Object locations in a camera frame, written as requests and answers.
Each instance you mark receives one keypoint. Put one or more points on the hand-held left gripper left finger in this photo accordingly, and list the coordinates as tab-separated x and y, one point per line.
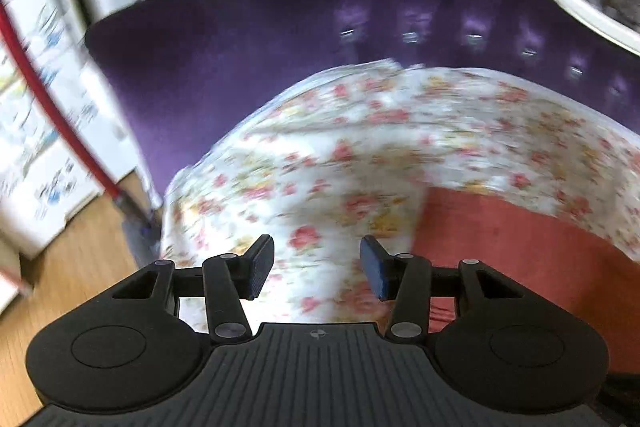
261	268

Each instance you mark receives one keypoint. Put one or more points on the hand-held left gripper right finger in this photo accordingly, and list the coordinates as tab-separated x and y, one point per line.
372	268

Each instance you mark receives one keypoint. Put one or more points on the red pants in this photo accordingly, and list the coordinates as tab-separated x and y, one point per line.
530	237

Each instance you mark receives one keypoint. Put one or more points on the floral bed sheet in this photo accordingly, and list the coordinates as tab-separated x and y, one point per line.
320	157

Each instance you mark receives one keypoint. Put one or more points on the purple tufted headboard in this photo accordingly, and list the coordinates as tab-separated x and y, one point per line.
240	57

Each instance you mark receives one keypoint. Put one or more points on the white printed storage cabinet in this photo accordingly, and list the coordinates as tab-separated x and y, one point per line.
35	147

